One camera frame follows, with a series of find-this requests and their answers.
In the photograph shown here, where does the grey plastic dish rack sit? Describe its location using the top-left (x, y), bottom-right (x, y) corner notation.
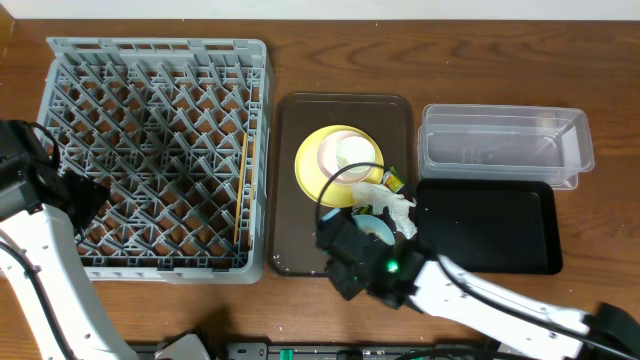
top-left (38, 37), bottom-right (274, 284)

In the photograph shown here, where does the white napkin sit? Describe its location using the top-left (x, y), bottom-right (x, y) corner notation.
top-left (351, 182), bottom-right (418, 239)

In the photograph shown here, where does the yellow plate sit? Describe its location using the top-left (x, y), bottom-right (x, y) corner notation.
top-left (294, 125), bottom-right (385, 208)

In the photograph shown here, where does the green snack wrapper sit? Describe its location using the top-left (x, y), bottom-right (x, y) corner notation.
top-left (352, 166), bottom-right (406, 215)

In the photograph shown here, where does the light blue bowl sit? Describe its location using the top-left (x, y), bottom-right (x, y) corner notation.
top-left (321, 208), bottom-right (395, 246)

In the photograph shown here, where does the black tray bin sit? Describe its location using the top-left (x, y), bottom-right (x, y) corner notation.
top-left (416, 179), bottom-right (563, 275)

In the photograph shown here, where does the pink bowl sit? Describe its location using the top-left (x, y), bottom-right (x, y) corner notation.
top-left (317, 130), bottom-right (365, 177)

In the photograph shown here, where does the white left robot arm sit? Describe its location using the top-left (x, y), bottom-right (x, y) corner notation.
top-left (1, 120), bottom-right (138, 359)

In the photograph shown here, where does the dark brown serving tray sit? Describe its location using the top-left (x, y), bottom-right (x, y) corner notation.
top-left (267, 93), bottom-right (418, 277)

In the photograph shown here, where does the clear plastic bin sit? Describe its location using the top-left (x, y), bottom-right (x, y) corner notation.
top-left (417, 104), bottom-right (595, 190)

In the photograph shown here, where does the cream cup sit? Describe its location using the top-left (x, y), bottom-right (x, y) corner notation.
top-left (336, 136), bottom-right (375, 168)

